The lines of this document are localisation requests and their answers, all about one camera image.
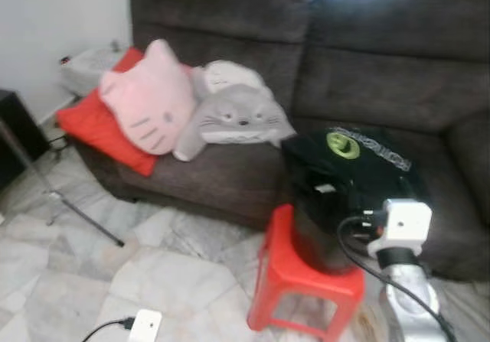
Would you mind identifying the black shirt green print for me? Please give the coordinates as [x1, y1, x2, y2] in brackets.
[280, 125, 431, 275]

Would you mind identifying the dark grey sofa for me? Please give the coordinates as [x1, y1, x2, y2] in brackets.
[73, 0, 490, 282]

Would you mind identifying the red plastic stool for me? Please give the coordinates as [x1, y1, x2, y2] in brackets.
[247, 202, 367, 342]

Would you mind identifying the grey Totoro plush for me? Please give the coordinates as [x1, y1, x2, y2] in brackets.
[172, 84, 297, 163]

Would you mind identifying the pink cat cushion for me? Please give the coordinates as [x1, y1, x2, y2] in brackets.
[98, 38, 198, 157]

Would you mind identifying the red cushion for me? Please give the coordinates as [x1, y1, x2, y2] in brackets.
[56, 47, 196, 177]

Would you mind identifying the side table lace cloth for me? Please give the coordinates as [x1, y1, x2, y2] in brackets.
[60, 42, 131, 98]

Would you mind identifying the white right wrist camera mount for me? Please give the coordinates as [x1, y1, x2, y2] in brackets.
[367, 198, 433, 260]

